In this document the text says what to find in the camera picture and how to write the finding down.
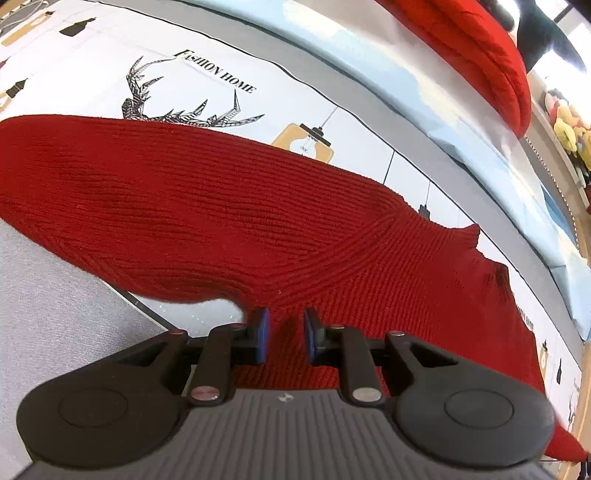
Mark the white deer print cloth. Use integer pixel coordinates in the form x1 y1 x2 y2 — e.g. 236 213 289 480
1 1 583 425

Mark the dark teal shark plush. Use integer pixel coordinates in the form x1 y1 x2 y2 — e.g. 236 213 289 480
476 0 588 74

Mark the dark red knit sweater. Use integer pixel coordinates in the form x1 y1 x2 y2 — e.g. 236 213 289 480
0 114 588 464

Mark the bright red folded blanket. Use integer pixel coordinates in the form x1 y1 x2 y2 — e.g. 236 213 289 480
380 0 531 137

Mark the grey bed mattress cover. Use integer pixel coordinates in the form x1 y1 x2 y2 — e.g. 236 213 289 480
1 223 162 479

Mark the light blue bed sheet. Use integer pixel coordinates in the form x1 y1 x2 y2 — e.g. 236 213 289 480
202 1 590 340

